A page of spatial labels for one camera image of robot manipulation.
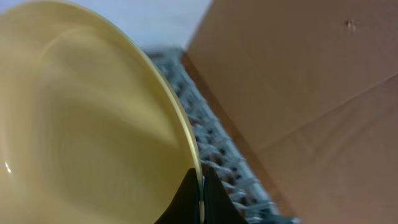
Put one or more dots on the brown cardboard box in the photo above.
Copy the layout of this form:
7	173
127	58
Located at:
311	85

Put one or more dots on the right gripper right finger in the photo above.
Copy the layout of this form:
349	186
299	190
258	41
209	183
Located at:
219	209

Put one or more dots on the grey dishwasher rack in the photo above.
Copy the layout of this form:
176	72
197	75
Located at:
215	147

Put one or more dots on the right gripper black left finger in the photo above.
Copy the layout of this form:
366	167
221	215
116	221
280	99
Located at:
185	206

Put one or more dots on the yellow plate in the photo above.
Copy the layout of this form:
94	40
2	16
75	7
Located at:
91	131

